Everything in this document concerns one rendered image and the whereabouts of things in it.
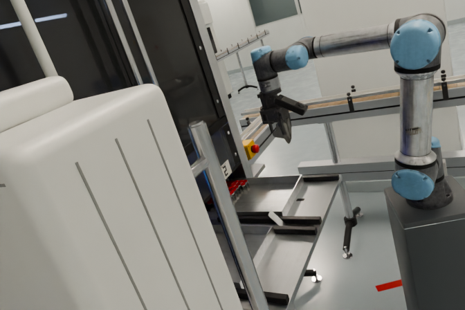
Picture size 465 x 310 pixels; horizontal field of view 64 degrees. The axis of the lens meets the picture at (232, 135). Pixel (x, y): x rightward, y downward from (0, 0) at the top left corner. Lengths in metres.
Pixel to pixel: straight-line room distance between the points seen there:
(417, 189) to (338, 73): 1.66
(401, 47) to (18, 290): 0.97
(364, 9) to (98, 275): 2.49
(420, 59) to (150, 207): 0.86
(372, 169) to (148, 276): 2.07
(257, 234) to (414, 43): 0.75
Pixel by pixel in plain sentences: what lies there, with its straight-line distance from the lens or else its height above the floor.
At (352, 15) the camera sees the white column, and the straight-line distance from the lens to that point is 2.70.
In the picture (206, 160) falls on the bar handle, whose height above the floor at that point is 1.43.
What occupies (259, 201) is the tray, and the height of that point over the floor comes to 0.88.
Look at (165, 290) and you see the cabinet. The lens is 0.40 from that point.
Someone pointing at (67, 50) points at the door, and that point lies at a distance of 1.05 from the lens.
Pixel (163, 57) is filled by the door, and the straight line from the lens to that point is 1.31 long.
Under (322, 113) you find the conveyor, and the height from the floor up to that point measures 0.90.
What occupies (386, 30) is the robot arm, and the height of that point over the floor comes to 1.40.
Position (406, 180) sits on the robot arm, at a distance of 1.24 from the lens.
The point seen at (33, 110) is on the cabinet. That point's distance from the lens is 0.45.
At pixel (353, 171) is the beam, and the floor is 0.50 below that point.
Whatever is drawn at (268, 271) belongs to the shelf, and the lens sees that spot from 1.15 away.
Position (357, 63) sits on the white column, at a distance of 2.75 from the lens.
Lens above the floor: 1.59
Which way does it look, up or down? 18 degrees down
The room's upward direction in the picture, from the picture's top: 18 degrees counter-clockwise
